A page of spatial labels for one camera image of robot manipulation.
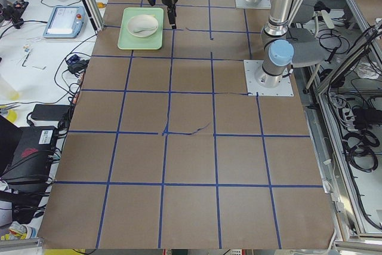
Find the white ceramic bowl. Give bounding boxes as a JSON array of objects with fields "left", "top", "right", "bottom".
[{"left": 127, "top": 14, "right": 159, "bottom": 38}]

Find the light green plastic tray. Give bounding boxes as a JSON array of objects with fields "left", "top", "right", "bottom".
[{"left": 117, "top": 7, "right": 164, "bottom": 50}]

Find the grey teach pendant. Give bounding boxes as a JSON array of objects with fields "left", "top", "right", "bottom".
[{"left": 42, "top": 6, "right": 86, "bottom": 38}]

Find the grey white office chair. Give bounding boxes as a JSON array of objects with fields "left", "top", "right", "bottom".
[{"left": 288, "top": 0, "right": 325, "bottom": 94}]

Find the black power adapter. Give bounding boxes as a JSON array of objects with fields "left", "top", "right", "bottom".
[{"left": 30, "top": 104, "right": 69, "bottom": 121}]

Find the black laptop computer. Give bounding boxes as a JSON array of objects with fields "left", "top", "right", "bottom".
[{"left": 1, "top": 117, "right": 58, "bottom": 185}]

